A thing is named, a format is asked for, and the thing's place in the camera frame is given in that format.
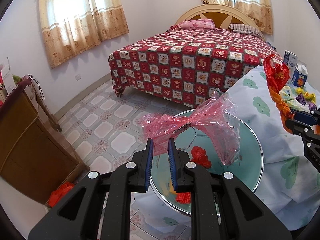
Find blue small milk carton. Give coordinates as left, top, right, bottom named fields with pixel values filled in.
left=291, top=63, right=308, bottom=87

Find yellow snack wrappers pile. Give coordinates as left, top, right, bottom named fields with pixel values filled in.
left=279, top=86, right=317, bottom=113

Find white tall milk carton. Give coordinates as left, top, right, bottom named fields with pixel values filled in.
left=283, top=50, right=298, bottom=81

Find pink pillow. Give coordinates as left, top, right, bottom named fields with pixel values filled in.
left=178, top=19, right=215, bottom=29

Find red plastic bag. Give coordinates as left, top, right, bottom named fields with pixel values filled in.
left=191, top=146, right=212, bottom=169

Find red patterned bed cover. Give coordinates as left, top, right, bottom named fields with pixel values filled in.
left=108, top=26, right=283, bottom=108

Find left beige curtain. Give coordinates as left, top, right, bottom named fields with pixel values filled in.
left=39, top=0, right=129, bottom=68

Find red bag on floor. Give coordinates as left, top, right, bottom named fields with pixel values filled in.
left=48, top=181, right=74, bottom=207

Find cream wooden headboard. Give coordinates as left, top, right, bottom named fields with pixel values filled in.
left=175, top=4, right=258, bottom=30

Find teal metal basin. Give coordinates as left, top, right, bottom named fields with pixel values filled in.
left=151, top=120, right=264, bottom=216

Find cloud print tablecloth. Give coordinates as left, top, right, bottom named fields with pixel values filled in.
left=132, top=65, right=320, bottom=240

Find red boxes on cabinet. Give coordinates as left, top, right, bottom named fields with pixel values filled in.
left=0, top=57, right=22, bottom=105

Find yellow sponge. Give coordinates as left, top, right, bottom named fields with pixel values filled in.
left=169, top=183, right=177, bottom=195

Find brown wooden cabinet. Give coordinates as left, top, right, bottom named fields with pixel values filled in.
left=1, top=76, right=88, bottom=205

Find striped pillow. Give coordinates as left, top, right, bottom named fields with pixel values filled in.
left=229, top=23, right=263, bottom=38

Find red orange snack bag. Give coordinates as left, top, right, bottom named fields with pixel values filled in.
left=263, top=54, right=294, bottom=133

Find pink cellophane wrapper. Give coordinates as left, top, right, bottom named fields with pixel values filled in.
left=137, top=89, right=240, bottom=165

